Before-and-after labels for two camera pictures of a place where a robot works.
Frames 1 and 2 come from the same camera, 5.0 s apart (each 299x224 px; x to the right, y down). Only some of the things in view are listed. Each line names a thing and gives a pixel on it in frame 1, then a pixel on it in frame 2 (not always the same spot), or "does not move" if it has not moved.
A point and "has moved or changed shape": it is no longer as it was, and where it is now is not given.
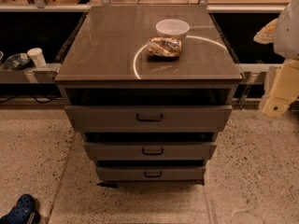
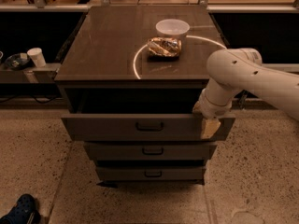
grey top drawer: [148, 119] has moved or changed shape
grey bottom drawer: [150, 174] does not move
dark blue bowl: [18, 62] does not move
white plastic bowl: [172, 28] does not move
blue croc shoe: [23, 212] does not move
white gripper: [289, 32] to [209, 107]
